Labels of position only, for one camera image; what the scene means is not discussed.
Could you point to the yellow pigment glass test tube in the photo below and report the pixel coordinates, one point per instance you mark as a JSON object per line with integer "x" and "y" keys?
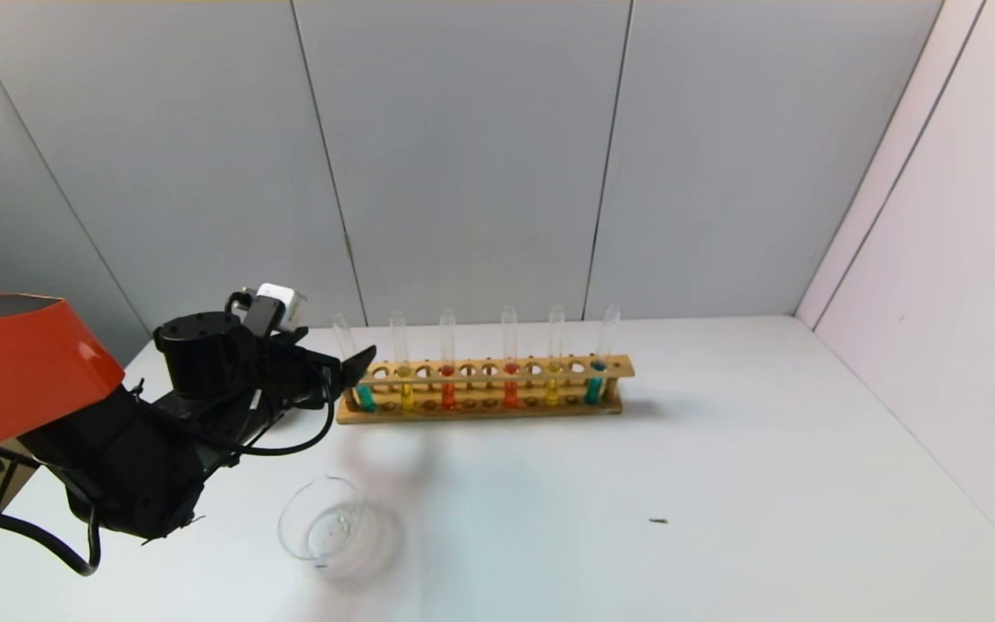
{"x": 552, "y": 395}
{"x": 408, "y": 399}

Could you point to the wooden test tube rack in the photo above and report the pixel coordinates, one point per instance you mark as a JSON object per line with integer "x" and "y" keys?
{"x": 480, "y": 415}

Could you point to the clear glass beaker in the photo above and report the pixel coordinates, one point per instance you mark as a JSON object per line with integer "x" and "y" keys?
{"x": 322, "y": 529}

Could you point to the orange and black left arm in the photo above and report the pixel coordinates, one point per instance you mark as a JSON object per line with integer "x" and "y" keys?
{"x": 22, "y": 371}

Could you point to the blue pigment glass test tube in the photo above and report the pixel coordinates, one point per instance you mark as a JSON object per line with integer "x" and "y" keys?
{"x": 366, "y": 399}
{"x": 592, "y": 390}

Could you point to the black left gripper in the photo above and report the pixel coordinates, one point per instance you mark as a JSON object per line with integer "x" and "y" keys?
{"x": 331, "y": 370}

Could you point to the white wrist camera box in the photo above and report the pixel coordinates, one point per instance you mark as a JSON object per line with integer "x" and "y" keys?
{"x": 275, "y": 304}

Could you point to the orange pigment glass test tube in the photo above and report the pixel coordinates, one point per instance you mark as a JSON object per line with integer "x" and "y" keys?
{"x": 448, "y": 397}
{"x": 510, "y": 396}

